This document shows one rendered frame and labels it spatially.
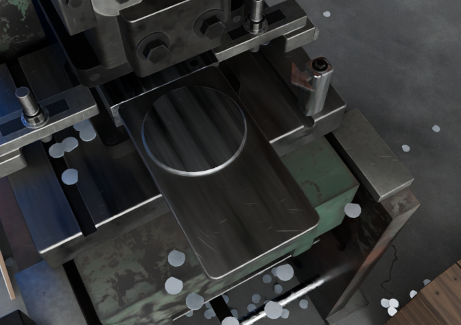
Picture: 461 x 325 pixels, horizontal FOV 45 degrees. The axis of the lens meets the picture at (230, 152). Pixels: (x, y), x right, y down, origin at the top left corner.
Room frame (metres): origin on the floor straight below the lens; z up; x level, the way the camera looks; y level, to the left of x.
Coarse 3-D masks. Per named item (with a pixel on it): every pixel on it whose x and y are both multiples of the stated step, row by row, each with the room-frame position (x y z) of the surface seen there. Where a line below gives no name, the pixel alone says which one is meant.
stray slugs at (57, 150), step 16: (80, 128) 0.39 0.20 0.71; (64, 144) 0.37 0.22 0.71; (64, 176) 0.32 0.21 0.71; (352, 208) 0.31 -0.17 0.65; (176, 256) 0.24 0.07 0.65; (288, 272) 0.22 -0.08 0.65; (176, 288) 0.20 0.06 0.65; (192, 304) 0.18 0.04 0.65; (272, 304) 0.18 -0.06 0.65; (224, 320) 0.16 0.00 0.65
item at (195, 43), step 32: (96, 0) 0.34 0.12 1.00; (128, 0) 0.35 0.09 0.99; (160, 0) 0.37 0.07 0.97; (192, 0) 0.37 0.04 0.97; (224, 0) 0.42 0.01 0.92; (96, 32) 0.35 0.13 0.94; (128, 32) 0.34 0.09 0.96; (160, 32) 0.35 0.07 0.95; (192, 32) 0.37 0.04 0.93; (160, 64) 0.35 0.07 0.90
